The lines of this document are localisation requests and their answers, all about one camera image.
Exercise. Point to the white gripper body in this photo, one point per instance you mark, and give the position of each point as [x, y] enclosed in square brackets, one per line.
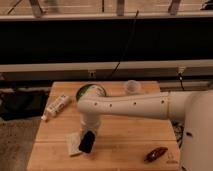
[90, 122]

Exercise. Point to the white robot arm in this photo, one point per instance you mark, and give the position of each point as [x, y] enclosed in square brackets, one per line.
[194, 108]

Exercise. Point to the white sponge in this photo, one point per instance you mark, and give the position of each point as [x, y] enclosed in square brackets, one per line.
[73, 142]

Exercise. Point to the green bowl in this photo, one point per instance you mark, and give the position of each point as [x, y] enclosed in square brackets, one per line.
[91, 88]

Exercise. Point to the white tube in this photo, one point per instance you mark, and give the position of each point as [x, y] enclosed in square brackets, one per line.
[56, 106]

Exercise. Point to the wooden cutting board table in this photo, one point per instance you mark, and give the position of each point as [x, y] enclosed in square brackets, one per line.
[121, 145]

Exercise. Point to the dark red chili pepper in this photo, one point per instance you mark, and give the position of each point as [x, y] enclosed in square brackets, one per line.
[155, 154]

